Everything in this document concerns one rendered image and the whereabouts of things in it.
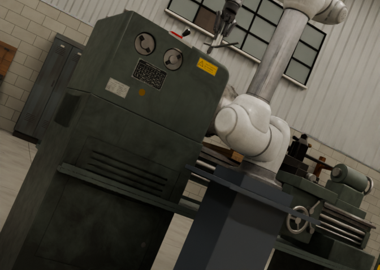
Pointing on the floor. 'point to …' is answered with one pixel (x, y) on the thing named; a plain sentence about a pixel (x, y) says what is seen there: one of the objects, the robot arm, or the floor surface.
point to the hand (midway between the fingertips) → (217, 41)
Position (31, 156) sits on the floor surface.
